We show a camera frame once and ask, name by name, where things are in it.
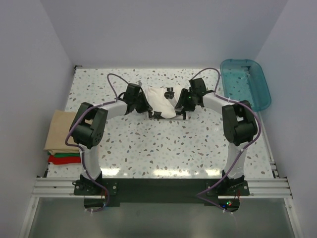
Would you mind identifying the white t shirt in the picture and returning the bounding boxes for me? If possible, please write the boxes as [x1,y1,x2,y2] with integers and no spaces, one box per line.
[145,86,183,120]

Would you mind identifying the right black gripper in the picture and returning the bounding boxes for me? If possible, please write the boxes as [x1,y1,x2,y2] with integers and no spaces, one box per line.
[175,88,196,112]

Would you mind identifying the folded red t shirt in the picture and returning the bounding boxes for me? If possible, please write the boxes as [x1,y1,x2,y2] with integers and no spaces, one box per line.
[48,155,81,165]

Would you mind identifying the aluminium frame rail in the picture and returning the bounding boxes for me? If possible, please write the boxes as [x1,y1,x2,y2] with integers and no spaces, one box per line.
[31,178,293,198]

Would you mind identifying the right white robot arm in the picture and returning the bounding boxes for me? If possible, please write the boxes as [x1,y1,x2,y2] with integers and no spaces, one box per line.
[176,78,260,195]

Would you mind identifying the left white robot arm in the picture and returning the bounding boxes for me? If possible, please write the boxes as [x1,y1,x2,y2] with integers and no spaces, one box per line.
[65,83,151,194]

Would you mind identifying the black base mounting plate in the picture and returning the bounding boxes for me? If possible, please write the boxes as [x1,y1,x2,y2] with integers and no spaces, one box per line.
[72,177,250,212]

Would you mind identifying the folded beige t shirt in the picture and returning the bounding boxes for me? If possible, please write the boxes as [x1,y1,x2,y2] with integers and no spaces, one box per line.
[44,110,79,155]

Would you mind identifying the folded green t shirt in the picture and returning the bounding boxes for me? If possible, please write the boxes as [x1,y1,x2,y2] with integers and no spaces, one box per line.
[53,153,80,158]

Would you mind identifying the teal plastic bin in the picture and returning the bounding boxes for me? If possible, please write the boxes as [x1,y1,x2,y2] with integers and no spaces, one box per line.
[220,59,271,112]

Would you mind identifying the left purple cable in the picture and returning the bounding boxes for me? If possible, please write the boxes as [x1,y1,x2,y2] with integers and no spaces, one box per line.
[64,73,129,213]

